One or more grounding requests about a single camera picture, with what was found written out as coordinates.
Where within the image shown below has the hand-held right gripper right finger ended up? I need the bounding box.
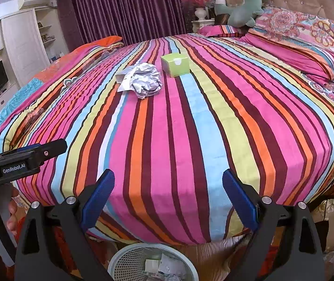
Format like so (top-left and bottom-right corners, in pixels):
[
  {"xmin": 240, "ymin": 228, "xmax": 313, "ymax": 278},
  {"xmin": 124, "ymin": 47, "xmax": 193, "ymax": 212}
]
[{"xmin": 222, "ymin": 169, "xmax": 327, "ymax": 281}]

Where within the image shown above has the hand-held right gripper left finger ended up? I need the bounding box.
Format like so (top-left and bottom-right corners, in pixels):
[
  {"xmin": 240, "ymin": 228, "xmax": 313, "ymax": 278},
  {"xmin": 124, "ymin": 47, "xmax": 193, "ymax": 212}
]
[{"xmin": 14, "ymin": 168, "xmax": 115, "ymax": 281}]

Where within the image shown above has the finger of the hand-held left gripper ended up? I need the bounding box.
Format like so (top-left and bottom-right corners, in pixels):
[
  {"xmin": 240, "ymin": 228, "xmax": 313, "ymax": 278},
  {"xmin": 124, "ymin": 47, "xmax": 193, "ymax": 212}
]
[
  {"xmin": 26, "ymin": 139, "xmax": 68, "ymax": 169},
  {"xmin": 15, "ymin": 144, "xmax": 43, "ymax": 153}
]

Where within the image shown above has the white mesh wastebasket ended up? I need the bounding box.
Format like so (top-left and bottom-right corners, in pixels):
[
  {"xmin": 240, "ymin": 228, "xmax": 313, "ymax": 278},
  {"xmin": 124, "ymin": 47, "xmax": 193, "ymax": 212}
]
[{"xmin": 108, "ymin": 242, "xmax": 199, "ymax": 281}]

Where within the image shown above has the red shaggy rug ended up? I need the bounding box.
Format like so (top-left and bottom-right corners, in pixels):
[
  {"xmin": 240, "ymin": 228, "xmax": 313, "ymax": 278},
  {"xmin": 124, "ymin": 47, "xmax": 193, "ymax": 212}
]
[{"xmin": 47, "ymin": 225, "xmax": 279, "ymax": 281}]

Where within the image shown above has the striped bed sheet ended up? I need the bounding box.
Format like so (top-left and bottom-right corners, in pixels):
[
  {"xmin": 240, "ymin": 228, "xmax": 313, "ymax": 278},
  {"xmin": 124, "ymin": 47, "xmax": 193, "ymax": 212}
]
[{"xmin": 0, "ymin": 32, "xmax": 334, "ymax": 245}]

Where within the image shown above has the orange and blue quilt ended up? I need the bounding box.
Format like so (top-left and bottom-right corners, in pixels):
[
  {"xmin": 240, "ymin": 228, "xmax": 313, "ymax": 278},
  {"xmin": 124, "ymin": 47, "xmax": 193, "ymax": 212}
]
[{"xmin": 0, "ymin": 36, "xmax": 124, "ymax": 138}]

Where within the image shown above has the white wardrobe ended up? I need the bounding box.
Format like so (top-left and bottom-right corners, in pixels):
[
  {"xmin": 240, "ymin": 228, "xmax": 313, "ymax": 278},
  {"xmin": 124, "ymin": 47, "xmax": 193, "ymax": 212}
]
[{"xmin": 0, "ymin": 7, "xmax": 59, "ymax": 109}]

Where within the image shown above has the green box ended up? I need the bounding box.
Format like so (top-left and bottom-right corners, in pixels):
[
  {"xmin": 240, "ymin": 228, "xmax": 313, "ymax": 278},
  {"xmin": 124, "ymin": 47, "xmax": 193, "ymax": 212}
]
[{"xmin": 160, "ymin": 53, "xmax": 191, "ymax": 78}]

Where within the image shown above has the purple curtain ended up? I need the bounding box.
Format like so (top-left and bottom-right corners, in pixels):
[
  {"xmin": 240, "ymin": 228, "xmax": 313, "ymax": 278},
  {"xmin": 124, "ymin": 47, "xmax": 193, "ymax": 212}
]
[{"xmin": 57, "ymin": 0, "xmax": 200, "ymax": 53}]

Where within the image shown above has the pink striped pillow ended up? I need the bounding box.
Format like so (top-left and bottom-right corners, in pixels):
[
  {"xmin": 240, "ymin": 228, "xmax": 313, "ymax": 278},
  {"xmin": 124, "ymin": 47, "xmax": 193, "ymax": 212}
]
[{"xmin": 199, "ymin": 24, "xmax": 248, "ymax": 38}]

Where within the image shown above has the floral pillow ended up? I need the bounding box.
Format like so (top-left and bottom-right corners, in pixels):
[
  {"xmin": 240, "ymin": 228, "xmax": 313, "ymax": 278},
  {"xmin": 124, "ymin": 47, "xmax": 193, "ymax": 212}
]
[{"xmin": 241, "ymin": 4, "xmax": 334, "ymax": 81}]

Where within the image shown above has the small cream bedside table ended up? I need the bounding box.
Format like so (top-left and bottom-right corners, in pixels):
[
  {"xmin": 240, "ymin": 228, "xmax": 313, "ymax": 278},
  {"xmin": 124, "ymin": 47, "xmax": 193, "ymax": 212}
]
[{"xmin": 192, "ymin": 19, "xmax": 216, "ymax": 34}]

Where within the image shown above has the green plush shark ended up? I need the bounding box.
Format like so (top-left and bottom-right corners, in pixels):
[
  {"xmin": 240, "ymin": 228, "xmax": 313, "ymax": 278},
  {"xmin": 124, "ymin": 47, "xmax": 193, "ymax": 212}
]
[{"xmin": 214, "ymin": 0, "xmax": 270, "ymax": 28}]

